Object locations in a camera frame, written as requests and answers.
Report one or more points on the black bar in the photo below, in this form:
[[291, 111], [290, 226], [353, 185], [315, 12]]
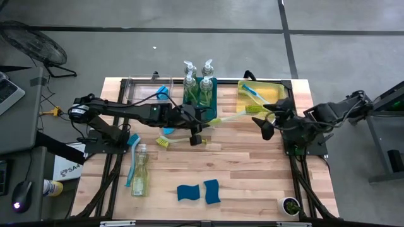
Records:
[[60, 149]]

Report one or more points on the white cardboard box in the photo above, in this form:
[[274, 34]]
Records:
[[67, 168]]

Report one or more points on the black table frame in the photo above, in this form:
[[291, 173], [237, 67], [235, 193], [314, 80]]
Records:
[[227, 82]]

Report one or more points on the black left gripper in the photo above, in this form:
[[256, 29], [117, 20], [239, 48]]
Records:
[[186, 115]]

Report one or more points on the black floor fan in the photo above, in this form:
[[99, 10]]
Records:
[[34, 44]]

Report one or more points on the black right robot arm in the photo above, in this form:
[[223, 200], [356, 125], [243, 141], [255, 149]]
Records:
[[334, 112]]

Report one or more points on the black keyboard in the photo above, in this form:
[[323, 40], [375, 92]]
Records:
[[3, 178]]

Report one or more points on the black computer mouse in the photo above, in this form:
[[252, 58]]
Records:
[[21, 195]]

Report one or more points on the yellow power plug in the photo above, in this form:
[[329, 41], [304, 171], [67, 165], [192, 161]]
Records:
[[56, 111]]

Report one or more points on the grey equipment stand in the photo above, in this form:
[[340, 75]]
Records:
[[377, 138]]

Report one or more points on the clear green dish soap bottle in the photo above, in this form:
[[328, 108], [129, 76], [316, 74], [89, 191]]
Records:
[[207, 69], [140, 176], [190, 89], [190, 70], [205, 91]]

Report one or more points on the teal plastic bin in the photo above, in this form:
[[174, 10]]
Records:
[[214, 101]]

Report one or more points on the yellow green dish brush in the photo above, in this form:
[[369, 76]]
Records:
[[255, 109], [162, 142]]

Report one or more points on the white yellow can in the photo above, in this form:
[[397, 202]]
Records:
[[53, 188]]

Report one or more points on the clear plastic bin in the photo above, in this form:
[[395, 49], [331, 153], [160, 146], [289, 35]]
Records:
[[139, 91]]

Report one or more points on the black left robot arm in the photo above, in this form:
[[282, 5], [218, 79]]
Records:
[[126, 111]]

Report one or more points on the yellow translucent plastic bin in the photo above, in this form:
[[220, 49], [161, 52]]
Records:
[[271, 93]]

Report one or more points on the blue sponge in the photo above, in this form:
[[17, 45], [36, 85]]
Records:
[[212, 191], [188, 193]]

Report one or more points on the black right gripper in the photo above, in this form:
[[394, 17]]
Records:
[[288, 118]]

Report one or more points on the grey laptop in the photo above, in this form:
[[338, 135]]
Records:
[[8, 93]]

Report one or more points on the small plant in white pot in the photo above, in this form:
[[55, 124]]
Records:
[[288, 206]]

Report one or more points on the white light bar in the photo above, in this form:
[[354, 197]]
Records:
[[295, 224], [118, 223]]

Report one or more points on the grey desk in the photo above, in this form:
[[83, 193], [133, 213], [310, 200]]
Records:
[[34, 201], [22, 126]]

